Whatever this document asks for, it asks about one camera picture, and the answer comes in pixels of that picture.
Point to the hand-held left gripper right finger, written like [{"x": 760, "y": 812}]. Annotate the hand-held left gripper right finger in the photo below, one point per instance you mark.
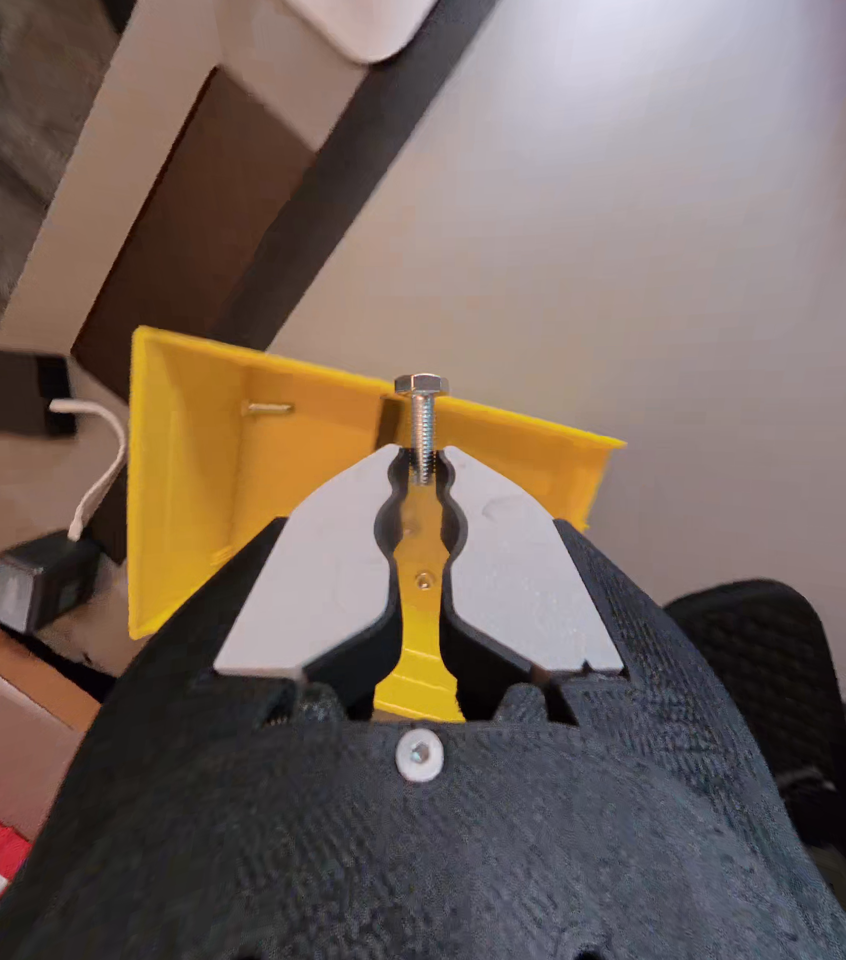
[{"x": 528, "y": 585}]

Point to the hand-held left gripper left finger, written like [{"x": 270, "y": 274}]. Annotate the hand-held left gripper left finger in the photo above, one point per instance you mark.
[{"x": 318, "y": 577}]

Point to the yellow plastic bin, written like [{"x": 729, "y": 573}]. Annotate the yellow plastic bin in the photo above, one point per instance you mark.
[{"x": 190, "y": 465}]

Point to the silver hex bolt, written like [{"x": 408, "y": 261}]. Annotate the silver hex bolt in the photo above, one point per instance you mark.
[
  {"x": 423, "y": 427},
  {"x": 269, "y": 409}
]

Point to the black power adapter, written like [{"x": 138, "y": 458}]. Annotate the black power adapter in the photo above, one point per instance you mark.
[{"x": 47, "y": 581}]

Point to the black box device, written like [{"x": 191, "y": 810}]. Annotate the black box device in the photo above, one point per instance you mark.
[{"x": 10, "y": 394}]

